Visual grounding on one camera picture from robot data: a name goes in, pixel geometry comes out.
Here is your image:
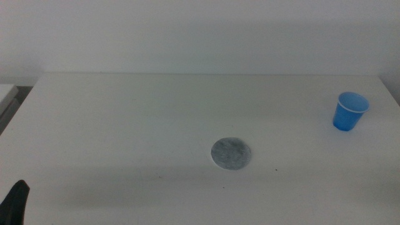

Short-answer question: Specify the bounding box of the grey round cup mat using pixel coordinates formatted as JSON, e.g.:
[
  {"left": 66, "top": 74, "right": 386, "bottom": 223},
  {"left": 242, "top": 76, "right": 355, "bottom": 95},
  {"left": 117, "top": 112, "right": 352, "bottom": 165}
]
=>
[{"left": 210, "top": 137, "right": 253, "bottom": 171}]

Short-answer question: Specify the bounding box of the blue plastic cup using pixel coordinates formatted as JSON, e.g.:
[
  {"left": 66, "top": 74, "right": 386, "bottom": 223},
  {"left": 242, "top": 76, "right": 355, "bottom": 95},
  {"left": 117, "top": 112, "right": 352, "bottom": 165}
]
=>
[{"left": 332, "top": 91, "right": 370, "bottom": 132}]

